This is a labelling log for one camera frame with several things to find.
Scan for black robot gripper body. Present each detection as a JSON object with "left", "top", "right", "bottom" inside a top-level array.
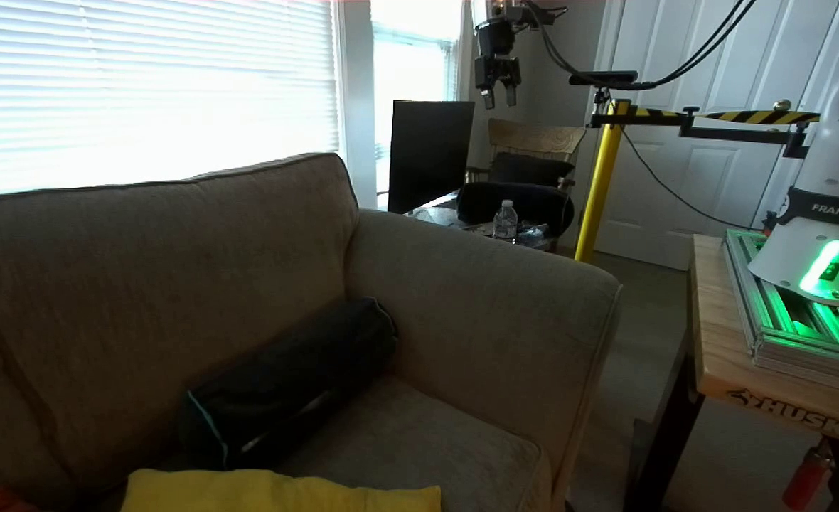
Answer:
[{"left": 473, "top": 14, "right": 527, "bottom": 91}]

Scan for black computer monitor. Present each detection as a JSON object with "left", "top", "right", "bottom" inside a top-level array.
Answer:
[{"left": 385, "top": 96, "right": 477, "bottom": 216}]

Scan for brown wooden board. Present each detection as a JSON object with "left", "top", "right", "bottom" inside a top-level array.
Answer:
[{"left": 486, "top": 116, "right": 588, "bottom": 163}]

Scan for black chair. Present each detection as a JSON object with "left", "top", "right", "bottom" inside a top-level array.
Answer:
[{"left": 455, "top": 150, "right": 581, "bottom": 241}]

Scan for yellow stand pole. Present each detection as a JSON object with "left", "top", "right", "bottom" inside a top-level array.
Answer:
[{"left": 571, "top": 91, "right": 632, "bottom": 266}]

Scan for clear plastic water bottle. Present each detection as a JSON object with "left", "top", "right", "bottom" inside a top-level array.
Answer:
[{"left": 489, "top": 196, "right": 523, "bottom": 249}]

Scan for yellow black striped bar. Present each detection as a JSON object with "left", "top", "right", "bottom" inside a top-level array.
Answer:
[{"left": 588, "top": 99, "right": 823, "bottom": 163}]

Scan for white panel door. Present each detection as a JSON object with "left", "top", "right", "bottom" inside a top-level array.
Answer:
[{"left": 592, "top": 0, "right": 839, "bottom": 277}]

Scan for beige fabric sofa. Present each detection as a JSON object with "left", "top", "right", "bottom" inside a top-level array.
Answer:
[{"left": 0, "top": 150, "right": 627, "bottom": 512}]

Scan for white window blinds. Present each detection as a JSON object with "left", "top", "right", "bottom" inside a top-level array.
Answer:
[{"left": 0, "top": 0, "right": 342, "bottom": 206}]

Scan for wooden Husky workbench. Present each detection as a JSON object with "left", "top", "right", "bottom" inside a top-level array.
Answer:
[{"left": 624, "top": 231, "right": 839, "bottom": 512}]

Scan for black cylindrical roll bag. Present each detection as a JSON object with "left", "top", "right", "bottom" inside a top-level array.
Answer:
[{"left": 173, "top": 297, "right": 401, "bottom": 475}]

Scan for yellow cloth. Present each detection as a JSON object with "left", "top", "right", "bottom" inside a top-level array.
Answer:
[{"left": 118, "top": 466, "right": 447, "bottom": 512}]

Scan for red clamp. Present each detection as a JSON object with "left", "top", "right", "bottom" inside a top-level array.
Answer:
[{"left": 780, "top": 438, "right": 839, "bottom": 512}]

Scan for black stereo camera bar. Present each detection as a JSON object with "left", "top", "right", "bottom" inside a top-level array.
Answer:
[{"left": 565, "top": 66, "right": 644, "bottom": 91}]

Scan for long black overhead cable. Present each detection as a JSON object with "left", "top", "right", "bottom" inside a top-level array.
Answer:
[{"left": 527, "top": 0, "right": 759, "bottom": 93}]

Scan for thin black hanging cable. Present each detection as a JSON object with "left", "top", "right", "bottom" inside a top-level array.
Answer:
[{"left": 618, "top": 128, "right": 757, "bottom": 233}]

